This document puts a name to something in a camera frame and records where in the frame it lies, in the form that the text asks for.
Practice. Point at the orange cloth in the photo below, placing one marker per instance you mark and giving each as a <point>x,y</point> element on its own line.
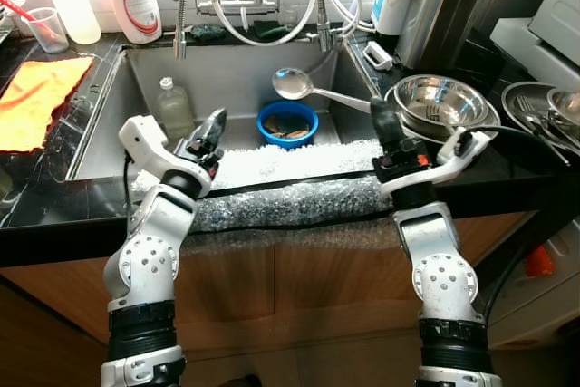
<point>36,101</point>

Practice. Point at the white countertop appliance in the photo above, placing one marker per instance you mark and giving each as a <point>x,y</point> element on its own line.
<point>544,15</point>

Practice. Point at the blue plastic bowl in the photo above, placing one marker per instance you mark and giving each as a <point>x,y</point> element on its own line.
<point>287,124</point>

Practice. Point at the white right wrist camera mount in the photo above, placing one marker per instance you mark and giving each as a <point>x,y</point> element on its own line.
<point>453,156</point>

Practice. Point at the small orange object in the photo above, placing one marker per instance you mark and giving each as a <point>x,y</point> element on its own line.
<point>539,260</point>

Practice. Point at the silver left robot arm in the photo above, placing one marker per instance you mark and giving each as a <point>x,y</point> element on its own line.
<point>145,260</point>

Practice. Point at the white coiled tube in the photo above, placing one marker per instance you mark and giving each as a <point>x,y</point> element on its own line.
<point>217,6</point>

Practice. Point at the wooden kitchen cabinet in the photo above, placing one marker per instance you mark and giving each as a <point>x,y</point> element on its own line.
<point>299,287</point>

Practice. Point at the steel fork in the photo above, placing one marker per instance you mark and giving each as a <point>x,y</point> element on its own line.
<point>535,113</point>

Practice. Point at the pale yellow plastic bottle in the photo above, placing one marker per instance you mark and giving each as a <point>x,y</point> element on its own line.
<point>77,11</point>

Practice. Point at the small steel bowl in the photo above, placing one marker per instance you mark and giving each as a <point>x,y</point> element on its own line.
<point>566,106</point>

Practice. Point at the dark green scouring pad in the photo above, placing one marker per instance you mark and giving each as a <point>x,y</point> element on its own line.
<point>272,32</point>
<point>208,33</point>

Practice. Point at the stainless steel sink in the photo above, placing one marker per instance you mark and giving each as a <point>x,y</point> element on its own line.
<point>236,88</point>

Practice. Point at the large steel bowl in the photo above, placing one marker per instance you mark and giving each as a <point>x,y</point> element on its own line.
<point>444,101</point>

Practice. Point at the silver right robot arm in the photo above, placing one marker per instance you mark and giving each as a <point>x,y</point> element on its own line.
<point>439,278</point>

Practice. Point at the small white device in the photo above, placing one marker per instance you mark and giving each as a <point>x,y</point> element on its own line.
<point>379,56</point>

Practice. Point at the white cabinet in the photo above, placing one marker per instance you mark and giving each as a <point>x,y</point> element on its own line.
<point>544,296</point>

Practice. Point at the clear measuring cup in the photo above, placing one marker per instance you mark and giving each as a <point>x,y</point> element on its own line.
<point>47,32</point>

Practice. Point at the clear glass bottle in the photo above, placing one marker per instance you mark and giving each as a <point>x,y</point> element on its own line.
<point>172,111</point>

